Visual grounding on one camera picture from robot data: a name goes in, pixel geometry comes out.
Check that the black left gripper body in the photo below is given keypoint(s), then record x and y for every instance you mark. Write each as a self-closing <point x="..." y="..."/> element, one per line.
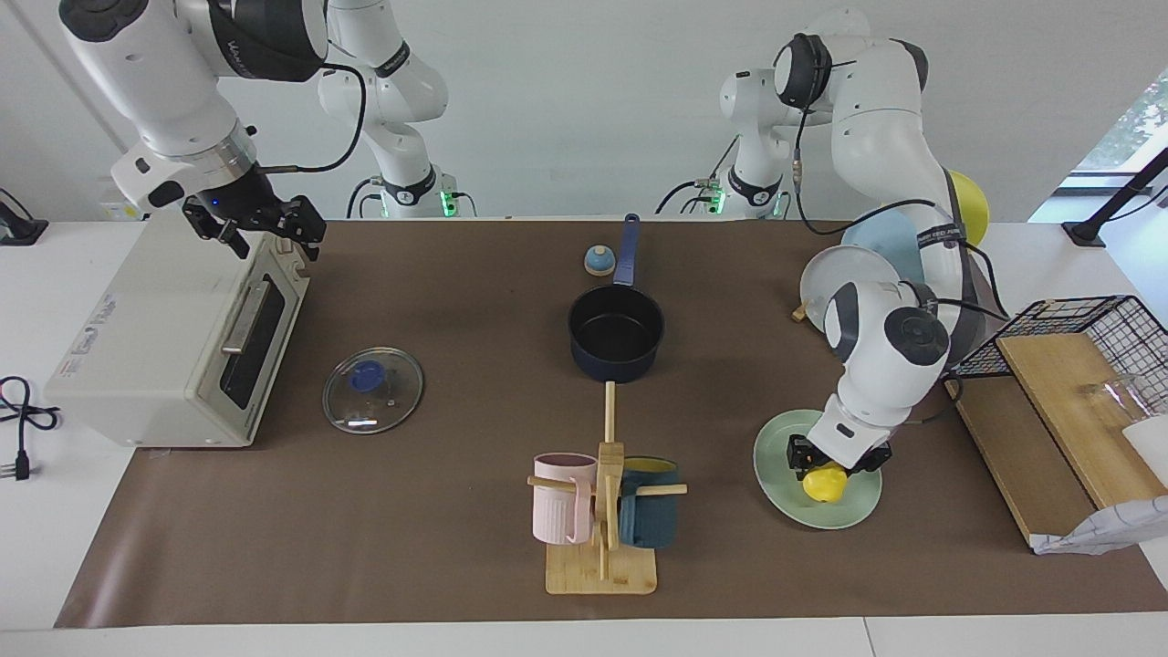
<point x="805" y="445"/>

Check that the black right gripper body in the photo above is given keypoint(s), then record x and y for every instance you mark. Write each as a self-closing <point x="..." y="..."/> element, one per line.
<point x="246" y="196"/>

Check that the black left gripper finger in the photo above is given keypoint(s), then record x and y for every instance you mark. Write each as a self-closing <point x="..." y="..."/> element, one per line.
<point x="871" y="467"/>
<point x="801" y="467"/>

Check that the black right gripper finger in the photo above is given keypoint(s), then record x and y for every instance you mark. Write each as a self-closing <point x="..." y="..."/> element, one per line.
<point x="306" y="221"/>
<point x="219" y="224"/>

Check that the yellow potato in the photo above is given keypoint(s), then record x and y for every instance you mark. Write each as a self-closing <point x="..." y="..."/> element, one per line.
<point x="824" y="485"/>

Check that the glass lid blue knob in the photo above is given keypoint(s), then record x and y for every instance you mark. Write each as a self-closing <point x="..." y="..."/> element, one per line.
<point x="374" y="392"/>

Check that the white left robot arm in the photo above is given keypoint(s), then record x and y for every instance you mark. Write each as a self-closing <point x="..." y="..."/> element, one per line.
<point x="876" y="137"/>

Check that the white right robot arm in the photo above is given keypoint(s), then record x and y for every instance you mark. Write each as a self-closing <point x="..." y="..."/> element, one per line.
<point x="155" y="64"/>

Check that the green plate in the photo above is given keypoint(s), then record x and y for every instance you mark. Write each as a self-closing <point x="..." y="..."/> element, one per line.
<point x="785" y="502"/>

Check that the wooden plate rack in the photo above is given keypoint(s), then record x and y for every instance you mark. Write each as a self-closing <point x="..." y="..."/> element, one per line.
<point x="800" y="314"/>

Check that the grey plate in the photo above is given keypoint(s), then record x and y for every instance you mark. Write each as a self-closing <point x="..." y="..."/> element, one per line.
<point x="839" y="274"/>

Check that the light blue plate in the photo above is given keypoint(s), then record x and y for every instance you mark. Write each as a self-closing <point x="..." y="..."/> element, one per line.
<point x="881" y="233"/>

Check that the yellow plate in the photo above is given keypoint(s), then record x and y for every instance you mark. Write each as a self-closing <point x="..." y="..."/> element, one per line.
<point x="969" y="205"/>

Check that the beige toaster oven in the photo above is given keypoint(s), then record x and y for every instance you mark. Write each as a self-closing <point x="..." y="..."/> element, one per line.
<point x="155" y="338"/>

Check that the dark blue mug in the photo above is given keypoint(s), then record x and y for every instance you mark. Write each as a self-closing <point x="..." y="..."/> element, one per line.
<point x="650" y="520"/>

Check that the black desk clamp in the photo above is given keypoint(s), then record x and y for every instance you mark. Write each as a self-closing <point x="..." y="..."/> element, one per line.
<point x="18" y="230"/>

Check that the light wooden board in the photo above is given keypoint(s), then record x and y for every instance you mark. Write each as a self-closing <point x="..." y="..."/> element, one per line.
<point x="1068" y="401"/>

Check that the wooden mug tree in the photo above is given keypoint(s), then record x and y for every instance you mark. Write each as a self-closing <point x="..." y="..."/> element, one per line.
<point x="602" y="570"/>

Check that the white checked cloth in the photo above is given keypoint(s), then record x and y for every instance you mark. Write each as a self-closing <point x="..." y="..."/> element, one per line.
<point x="1104" y="534"/>

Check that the pink mug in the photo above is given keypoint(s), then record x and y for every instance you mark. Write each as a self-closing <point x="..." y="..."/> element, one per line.
<point x="558" y="506"/>

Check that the clear glass cup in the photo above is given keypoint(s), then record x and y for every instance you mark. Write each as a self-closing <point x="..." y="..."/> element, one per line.
<point x="1118" y="397"/>

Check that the white plastic cup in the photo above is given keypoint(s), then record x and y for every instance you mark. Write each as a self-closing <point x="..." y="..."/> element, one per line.
<point x="1152" y="440"/>

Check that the black angled stand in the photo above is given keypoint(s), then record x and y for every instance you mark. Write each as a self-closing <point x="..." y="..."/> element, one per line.
<point x="1086" y="233"/>

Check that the brown table mat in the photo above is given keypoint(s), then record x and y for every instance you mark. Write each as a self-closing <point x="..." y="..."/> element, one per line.
<point x="411" y="547"/>

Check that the white wall socket strip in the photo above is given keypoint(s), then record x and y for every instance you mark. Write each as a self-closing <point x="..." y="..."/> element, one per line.
<point x="119" y="212"/>

